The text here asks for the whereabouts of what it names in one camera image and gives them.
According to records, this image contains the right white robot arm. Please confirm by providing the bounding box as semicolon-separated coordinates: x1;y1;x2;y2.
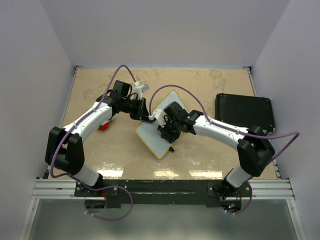
152;101;275;197

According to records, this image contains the black hard case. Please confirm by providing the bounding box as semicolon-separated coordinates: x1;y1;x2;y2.
215;93;276;134

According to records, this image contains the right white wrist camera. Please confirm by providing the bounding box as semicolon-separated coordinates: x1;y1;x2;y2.
148;108;166;127

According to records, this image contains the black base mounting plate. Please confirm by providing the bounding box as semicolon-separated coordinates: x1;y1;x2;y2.
74;179;253;210

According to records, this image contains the red white toy car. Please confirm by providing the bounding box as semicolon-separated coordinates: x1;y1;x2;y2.
98;121;110;131

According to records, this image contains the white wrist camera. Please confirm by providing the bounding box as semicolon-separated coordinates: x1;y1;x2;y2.
132;81;150;100
148;108;166;127

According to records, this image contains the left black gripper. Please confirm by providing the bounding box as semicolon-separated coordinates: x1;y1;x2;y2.
121;97;153;123

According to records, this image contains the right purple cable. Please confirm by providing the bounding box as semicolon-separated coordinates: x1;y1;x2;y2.
148;84;300;216

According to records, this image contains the yellow framed whiteboard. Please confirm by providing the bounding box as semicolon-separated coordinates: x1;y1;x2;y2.
135;90;187;160

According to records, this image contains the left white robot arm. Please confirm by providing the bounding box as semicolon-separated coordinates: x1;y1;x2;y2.
45;80;150;196

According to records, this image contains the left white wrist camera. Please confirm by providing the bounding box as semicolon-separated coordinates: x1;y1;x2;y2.
132;81;150;100

